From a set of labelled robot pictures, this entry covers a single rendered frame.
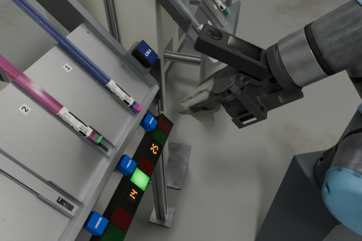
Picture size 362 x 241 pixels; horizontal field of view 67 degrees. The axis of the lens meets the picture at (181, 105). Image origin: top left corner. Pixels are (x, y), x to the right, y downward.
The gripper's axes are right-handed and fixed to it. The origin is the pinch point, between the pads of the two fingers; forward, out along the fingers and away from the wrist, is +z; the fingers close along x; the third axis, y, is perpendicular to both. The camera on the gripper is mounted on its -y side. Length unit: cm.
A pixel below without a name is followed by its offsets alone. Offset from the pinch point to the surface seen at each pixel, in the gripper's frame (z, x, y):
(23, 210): 9.9, -25.5, -9.8
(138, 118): 7.7, -2.7, -3.2
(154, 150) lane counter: 10.8, -3.5, 4.7
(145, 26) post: 18.0, 34.1, -11.6
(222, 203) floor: 44, 25, 63
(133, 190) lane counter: 10.8, -13.3, 4.1
